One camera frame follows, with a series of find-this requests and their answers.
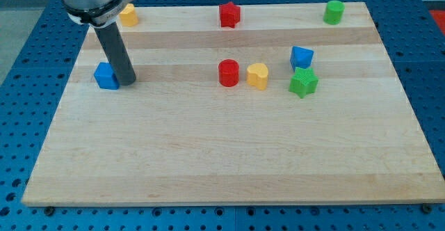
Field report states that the board clamp screw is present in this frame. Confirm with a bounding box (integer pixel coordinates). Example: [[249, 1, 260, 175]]
[[43, 206, 55, 216], [421, 204, 432, 214]]

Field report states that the blue cube block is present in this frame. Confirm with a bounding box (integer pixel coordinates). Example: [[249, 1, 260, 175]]
[[94, 62, 120, 90]]

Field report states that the left board clamp screw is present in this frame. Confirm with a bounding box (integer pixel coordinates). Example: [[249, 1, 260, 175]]
[[43, 206, 55, 216]]

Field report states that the red star block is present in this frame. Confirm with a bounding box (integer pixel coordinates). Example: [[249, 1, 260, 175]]
[[219, 1, 241, 29]]

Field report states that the red cylinder block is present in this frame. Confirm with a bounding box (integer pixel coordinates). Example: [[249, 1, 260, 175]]
[[218, 59, 239, 87]]

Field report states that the wooden board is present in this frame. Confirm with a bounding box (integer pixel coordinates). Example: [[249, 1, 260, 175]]
[[22, 2, 444, 207]]

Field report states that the green cylinder block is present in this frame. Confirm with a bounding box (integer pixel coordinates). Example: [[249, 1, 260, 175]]
[[323, 0, 345, 25]]

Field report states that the green star block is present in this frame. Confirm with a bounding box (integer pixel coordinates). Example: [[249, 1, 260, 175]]
[[289, 67, 318, 99]]

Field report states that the right board clamp screw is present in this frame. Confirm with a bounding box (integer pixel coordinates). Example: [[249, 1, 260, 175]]
[[421, 204, 432, 214]]

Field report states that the blue pentagon block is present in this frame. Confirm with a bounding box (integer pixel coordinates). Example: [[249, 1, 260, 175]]
[[290, 46, 314, 71]]

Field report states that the yellow heart block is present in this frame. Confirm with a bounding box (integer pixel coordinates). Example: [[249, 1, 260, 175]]
[[246, 63, 268, 90]]

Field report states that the yellow block behind arm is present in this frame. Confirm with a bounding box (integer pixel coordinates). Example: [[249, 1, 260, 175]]
[[119, 3, 138, 27]]

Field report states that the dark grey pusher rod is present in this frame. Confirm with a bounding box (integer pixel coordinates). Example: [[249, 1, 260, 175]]
[[95, 22, 136, 86]]

